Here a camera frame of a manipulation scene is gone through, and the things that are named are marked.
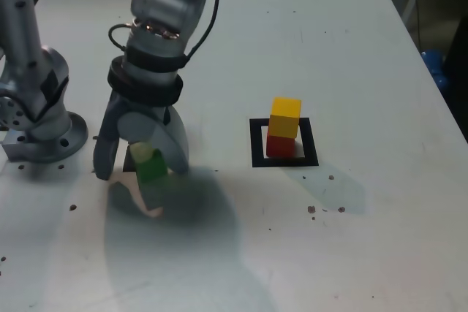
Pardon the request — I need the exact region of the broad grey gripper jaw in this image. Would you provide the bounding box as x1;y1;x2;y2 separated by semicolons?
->
116;105;191;176

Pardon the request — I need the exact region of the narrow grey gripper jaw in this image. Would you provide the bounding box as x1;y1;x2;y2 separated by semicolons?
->
92;91;122;182

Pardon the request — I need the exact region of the green cube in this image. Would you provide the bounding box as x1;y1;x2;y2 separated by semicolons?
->
130;142;173;211

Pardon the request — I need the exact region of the red cube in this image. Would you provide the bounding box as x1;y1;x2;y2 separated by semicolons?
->
265;132;296;159

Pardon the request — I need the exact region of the yellow cube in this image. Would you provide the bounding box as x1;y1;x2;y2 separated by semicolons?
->
268;96;303;140

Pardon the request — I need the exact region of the black tape square outline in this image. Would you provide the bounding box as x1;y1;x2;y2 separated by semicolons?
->
249;117;320;169

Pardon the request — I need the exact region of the black tape strip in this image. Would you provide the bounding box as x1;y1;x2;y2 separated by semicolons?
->
122;142;138;173

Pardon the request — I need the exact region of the blue plastic object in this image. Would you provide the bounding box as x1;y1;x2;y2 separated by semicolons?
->
420;48;449;91

